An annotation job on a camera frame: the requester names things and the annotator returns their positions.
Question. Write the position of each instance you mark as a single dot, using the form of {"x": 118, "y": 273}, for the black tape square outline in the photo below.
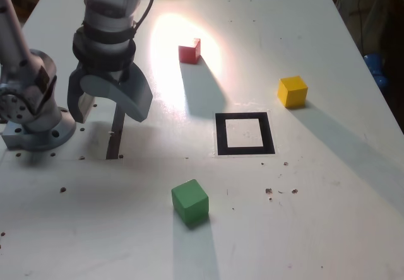
{"x": 221, "y": 135}

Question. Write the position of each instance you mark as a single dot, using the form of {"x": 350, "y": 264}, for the blue plastic object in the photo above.
{"x": 375, "y": 65}

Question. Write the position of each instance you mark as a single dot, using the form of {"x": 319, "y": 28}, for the red cube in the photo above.
{"x": 188, "y": 54}

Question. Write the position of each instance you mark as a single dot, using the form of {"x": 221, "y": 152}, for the black tape strip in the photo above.
{"x": 114, "y": 141}

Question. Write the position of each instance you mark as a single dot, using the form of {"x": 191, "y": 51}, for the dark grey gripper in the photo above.
{"x": 107, "y": 73}

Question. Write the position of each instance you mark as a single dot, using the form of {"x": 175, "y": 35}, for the green cube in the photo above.
{"x": 189, "y": 204}

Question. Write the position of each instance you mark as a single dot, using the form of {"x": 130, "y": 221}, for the beige cloth bundle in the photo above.
{"x": 372, "y": 9}

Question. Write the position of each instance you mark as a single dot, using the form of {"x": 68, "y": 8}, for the yellow cube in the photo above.
{"x": 295, "y": 95}

